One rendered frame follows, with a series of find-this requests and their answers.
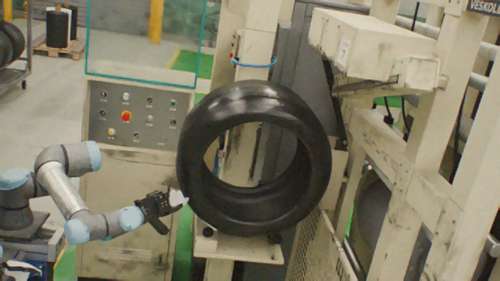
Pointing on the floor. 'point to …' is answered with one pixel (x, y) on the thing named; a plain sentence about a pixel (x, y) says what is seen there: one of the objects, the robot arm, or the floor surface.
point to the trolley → (8, 32)
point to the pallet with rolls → (61, 33)
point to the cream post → (263, 30)
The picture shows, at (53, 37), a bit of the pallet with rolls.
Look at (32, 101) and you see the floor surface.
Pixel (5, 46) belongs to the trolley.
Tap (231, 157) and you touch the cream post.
